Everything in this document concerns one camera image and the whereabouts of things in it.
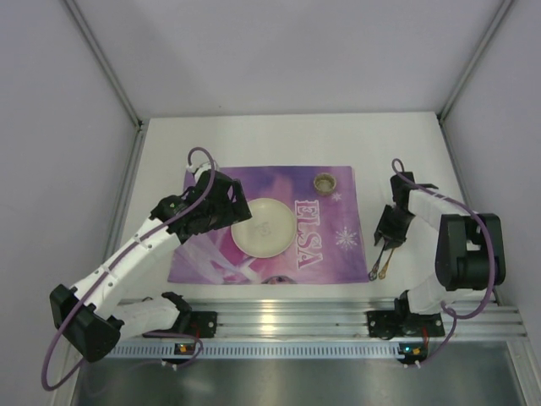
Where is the iridescent fork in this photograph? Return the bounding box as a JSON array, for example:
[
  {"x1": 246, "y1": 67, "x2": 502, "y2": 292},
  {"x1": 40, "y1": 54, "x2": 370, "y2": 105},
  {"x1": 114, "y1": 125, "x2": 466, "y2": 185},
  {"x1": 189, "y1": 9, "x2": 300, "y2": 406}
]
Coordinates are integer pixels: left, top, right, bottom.
[{"x1": 369, "y1": 246, "x2": 385, "y2": 282}]

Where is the perforated cable duct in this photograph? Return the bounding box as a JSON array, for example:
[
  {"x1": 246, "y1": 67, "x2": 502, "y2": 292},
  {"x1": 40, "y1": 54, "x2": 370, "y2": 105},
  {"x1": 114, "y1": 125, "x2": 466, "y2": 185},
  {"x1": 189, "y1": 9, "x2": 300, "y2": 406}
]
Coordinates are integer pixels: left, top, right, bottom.
[{"x1": 107, "y1": 339, "x2": 426, "y2": 359}]

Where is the cream round plate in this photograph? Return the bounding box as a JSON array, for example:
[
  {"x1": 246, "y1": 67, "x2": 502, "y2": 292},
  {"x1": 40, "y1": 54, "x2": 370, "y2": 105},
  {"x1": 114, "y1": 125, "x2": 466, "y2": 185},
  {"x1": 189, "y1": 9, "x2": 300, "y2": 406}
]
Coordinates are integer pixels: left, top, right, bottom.
[{"x1": 231, "y1": 198, "x2": 297, "y2": 259}]

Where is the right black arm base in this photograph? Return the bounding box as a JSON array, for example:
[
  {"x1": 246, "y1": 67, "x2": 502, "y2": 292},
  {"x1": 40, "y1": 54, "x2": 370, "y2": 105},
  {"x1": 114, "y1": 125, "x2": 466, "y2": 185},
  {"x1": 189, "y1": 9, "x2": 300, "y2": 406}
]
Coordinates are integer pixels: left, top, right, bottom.
[{"x1": 366, "y1": 310, "x2": 445, "y2": 340}]

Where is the gold spoon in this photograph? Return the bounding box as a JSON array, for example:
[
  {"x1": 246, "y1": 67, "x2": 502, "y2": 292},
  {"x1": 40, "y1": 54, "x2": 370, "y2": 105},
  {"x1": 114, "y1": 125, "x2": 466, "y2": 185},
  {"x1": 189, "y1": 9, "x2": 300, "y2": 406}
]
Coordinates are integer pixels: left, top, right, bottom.
[{"x1": 378, "y1": 249, "x2": 395, "y2": 280}]

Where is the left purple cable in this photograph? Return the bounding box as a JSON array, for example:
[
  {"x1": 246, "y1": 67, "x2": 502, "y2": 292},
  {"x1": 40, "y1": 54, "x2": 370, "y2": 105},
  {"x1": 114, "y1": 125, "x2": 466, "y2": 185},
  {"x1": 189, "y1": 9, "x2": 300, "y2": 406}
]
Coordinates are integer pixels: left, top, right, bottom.
[{"x1": 40, "y1": 146, "x2": 221, "y2": 391}]

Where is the speckled ceramic cup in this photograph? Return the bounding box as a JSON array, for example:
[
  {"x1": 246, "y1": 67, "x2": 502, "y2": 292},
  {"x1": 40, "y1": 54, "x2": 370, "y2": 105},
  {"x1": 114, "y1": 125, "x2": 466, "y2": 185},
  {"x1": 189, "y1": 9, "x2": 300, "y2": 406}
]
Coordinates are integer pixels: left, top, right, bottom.
[{"x1": 313, "y1": 173, "x2": 336, "y2": 196}]

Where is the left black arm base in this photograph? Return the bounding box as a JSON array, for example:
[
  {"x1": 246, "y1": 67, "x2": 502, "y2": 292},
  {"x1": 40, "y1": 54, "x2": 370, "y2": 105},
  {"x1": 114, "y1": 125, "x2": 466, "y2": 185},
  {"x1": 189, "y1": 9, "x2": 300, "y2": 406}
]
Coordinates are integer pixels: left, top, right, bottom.
[{"x1": 143, "y1": 311, "x2": 218, "y2": 338}]

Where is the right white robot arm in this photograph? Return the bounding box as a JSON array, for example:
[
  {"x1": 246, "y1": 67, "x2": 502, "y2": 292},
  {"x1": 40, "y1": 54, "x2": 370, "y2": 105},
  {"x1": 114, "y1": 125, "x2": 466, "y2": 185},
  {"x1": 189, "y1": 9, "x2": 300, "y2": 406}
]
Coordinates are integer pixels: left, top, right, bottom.
[{"x1": 374, "y1": 172, "x2": 506, "y2": 320}]

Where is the purple Elsa placemat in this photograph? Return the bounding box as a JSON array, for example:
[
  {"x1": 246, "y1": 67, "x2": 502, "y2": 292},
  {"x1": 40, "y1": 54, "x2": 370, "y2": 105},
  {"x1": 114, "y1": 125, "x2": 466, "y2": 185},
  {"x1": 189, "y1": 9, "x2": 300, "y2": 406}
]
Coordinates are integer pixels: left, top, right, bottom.
[{"x1": 167, "y1": 166, "x2": 369, "y2": 285}]

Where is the aluminium mounting rail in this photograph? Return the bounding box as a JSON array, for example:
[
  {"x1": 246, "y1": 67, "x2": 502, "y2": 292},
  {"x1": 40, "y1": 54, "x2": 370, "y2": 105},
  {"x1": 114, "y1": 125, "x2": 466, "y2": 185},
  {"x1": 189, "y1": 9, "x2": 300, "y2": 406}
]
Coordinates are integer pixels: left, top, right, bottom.
[{"x1": 189, "y1": 299, "x2": 527, "y2": 341}]

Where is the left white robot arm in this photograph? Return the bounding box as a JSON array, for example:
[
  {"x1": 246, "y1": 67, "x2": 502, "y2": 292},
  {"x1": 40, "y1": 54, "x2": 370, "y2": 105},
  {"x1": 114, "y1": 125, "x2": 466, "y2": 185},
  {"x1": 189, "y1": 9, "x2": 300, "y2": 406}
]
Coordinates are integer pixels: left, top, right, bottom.
[{"x1": 50, "y1": 170, "x2": 252, "y2": 363}]

